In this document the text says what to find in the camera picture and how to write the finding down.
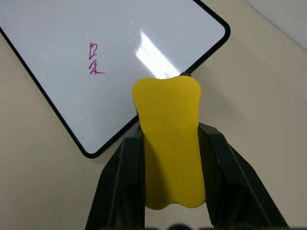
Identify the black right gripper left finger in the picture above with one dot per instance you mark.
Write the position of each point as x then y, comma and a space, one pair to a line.
120, 182

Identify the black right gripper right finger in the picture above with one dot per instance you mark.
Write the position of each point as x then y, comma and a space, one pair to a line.
230, 182

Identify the black-framed whiteboard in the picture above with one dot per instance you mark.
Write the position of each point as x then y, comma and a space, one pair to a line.
72, 67

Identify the yellow whiteboard eraser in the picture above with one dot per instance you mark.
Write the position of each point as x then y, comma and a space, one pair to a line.
171, 143

